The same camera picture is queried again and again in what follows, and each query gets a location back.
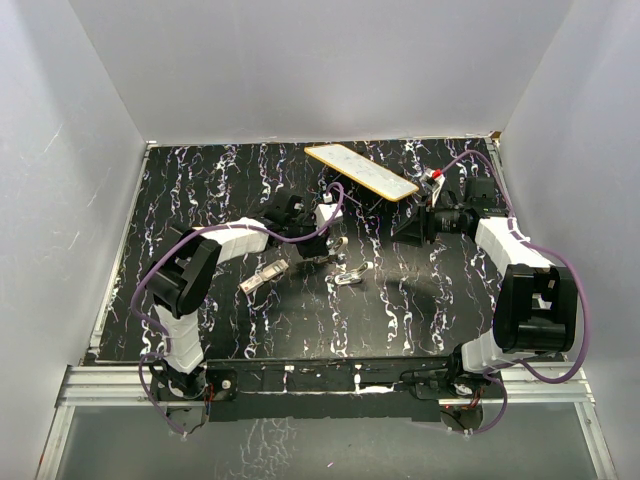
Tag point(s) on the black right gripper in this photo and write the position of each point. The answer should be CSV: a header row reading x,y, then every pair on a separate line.
x,y
421,226

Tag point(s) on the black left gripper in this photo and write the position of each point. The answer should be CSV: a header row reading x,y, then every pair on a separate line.
x,y
316,246

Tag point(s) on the white stapler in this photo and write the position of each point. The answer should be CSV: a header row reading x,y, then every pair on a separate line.
x,y
336,246
353,276

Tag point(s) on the white staple box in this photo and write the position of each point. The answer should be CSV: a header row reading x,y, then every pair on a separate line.
x,y
265,275

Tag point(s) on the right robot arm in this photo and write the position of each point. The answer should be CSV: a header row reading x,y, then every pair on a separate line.
x,y
536,310

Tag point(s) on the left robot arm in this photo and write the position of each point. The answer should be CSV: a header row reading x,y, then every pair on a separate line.
x,y
188,258

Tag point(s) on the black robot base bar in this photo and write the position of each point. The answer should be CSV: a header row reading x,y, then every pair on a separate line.
x,y
336,388

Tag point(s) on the yellow framed whiteboard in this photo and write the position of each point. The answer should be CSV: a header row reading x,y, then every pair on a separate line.
x,y
376,178

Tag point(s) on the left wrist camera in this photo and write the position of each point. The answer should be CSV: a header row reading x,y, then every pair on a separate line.
x,y
325,210

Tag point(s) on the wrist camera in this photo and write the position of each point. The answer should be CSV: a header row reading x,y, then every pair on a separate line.
x,y
325,210
432,181

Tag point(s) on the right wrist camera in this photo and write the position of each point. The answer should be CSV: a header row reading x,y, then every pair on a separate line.
x,y
432,181

